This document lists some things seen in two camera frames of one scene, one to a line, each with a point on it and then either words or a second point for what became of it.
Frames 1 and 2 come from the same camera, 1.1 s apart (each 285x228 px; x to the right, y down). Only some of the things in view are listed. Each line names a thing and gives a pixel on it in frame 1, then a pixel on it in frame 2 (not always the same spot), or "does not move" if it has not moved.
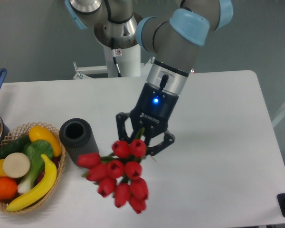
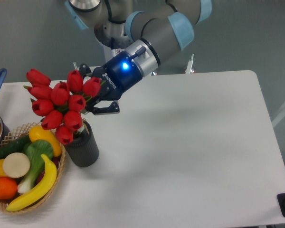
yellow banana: x=39 y=194 does not move
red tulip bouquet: x=118 y=174 → x=61 y=105
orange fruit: x=4 y=188 does not move
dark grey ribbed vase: x=78 y=137 does not move
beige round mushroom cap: x=16 y=165 does not move
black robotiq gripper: x=151 y=112 → x=118 y=75
